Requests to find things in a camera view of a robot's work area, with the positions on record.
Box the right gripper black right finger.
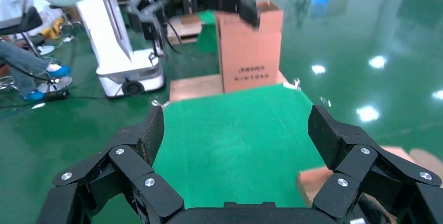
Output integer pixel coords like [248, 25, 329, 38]
[307, 104, 443, 224]

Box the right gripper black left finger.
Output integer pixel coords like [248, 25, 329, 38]
[34, 105, 185, 224]

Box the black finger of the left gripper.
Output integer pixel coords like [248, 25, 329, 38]
[138, 0, 174, 41]
[207, 0, 261, 29]

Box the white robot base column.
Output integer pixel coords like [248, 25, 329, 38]
[76, 0, 166, 99]

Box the flat open cardboard box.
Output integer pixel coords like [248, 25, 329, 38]
[296, 145, 443, 224]

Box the tall printed cardboard box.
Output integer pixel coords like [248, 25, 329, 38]
[215, 0, 285, 94]

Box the background wooden board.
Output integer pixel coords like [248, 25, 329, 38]
[166, 15, 203, 45]

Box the yellow floor object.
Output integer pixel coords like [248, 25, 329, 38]
[43, 16, 66, 40]

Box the black power strip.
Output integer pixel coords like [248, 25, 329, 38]
[44, 89, 70, 101]

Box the green table cloth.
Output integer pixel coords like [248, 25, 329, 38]
[91, 84, 326, 224]

